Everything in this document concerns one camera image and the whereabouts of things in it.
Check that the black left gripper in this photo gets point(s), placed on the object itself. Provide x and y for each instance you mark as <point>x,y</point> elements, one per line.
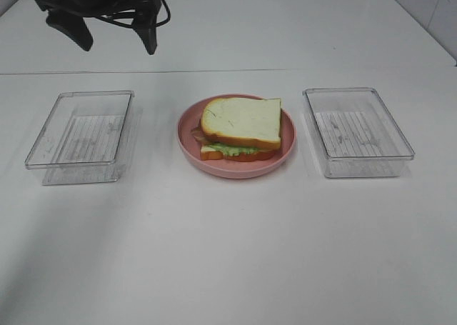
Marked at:
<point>140,14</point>

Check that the pink bacon strip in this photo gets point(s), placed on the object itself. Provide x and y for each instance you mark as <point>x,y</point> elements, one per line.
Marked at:
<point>199,135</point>

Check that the toast bread slice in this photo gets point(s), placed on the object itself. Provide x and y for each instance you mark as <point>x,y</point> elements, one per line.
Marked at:
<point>261,155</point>
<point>241,121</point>

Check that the green lettuce leaf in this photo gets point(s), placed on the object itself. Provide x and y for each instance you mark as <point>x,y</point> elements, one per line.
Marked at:
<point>227,150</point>

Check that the clear left plastic container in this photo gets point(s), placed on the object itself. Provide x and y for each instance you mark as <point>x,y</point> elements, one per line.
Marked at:
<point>87,138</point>

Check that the clear plastic container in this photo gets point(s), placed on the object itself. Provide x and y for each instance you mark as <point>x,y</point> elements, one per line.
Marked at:
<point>87,138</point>
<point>354,134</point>

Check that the clear right plastic container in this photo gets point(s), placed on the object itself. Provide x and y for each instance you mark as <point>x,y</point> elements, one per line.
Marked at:
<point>354,134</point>

